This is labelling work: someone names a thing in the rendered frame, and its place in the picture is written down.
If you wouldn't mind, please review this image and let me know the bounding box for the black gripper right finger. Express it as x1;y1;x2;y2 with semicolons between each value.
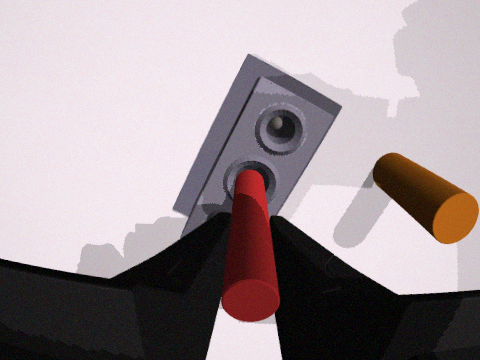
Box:
269;216;480;360

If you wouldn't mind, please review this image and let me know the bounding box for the brown cylinder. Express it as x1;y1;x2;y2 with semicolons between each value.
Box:
373;152;479;244

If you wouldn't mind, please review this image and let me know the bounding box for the red peg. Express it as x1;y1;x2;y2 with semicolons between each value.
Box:
221;169;280;321

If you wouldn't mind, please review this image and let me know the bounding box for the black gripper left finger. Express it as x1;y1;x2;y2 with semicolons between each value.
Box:
0;212;232;360

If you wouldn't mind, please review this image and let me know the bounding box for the grey plate with three holes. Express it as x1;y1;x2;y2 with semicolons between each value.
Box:
180;77;333;237

